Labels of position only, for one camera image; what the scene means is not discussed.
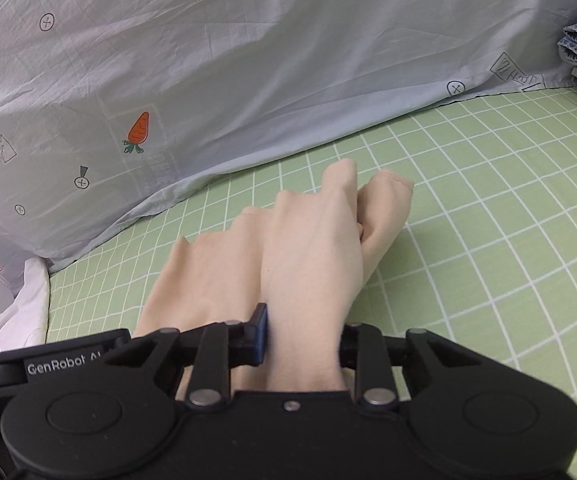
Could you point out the white garment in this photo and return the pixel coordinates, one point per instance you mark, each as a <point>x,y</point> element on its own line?
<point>31,305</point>

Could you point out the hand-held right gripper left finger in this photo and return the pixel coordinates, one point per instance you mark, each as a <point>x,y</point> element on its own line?
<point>261,335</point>

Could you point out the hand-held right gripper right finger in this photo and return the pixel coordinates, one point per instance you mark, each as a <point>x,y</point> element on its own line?
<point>366,350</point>

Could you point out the beige long-sleeve shirt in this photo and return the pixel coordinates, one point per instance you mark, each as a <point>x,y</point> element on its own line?
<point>308,260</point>

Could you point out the grey carrot-print quilt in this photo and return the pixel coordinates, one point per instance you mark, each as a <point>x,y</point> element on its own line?
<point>268,60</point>

